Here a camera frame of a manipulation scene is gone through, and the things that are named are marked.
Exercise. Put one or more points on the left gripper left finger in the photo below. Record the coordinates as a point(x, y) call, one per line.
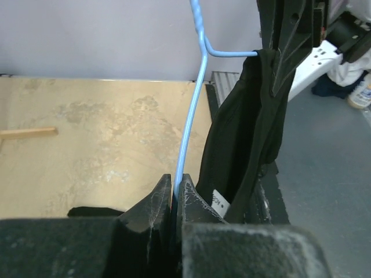
point(133, 244)

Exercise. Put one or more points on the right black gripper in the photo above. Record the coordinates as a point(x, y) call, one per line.
point(289, 28)

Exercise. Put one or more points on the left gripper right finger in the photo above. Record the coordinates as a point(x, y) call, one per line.
point(211, 247)

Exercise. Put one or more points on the black printed t shirt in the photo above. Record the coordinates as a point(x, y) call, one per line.
point(244, 140)

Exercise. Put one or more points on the light blue wire hanger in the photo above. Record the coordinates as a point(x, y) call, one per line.
point(206, 51)

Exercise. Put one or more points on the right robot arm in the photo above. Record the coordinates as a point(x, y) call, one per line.
point(347, 39)

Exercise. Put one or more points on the plastic bottle with label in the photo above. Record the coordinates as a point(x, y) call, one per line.
point(360, 96)

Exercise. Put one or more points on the aluminium extrusion frame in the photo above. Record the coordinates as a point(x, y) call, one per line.
point(223, 83)

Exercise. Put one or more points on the wooden clothes rack frame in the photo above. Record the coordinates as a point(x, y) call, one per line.
point(16, 134)

